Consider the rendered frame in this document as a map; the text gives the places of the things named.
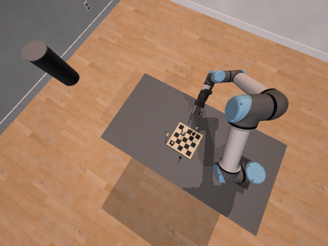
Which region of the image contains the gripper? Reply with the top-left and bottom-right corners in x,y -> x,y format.
192,84 -> 213,116

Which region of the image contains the chessboard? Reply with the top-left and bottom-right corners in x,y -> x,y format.
167,122 -> 203,159

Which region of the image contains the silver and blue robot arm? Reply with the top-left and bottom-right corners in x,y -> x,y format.
204,70 -> 289,184

